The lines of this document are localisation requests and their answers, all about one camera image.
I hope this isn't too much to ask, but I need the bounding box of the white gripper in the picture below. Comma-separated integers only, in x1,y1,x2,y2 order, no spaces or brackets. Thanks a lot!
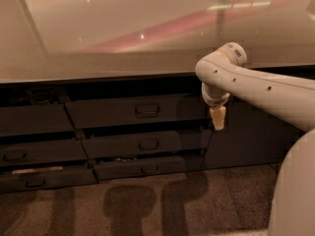
201,84,229,131

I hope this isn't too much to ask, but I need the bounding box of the dark grey drawer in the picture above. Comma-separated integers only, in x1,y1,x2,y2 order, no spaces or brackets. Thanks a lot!
0,104,73,137
82,129,212,158
65,93,206,129
0,165,96,193
94,155,203,180
0,140,87,166

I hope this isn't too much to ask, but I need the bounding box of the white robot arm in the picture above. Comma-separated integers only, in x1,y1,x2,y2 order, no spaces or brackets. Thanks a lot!
195,42,315,236

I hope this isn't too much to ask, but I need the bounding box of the dark round item in drawer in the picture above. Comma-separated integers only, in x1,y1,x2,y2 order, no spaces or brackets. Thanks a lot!
31,90,52,104

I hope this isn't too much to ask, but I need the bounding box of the dark grey cabinet door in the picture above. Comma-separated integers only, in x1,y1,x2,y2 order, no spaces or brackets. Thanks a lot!
202,95,304,169

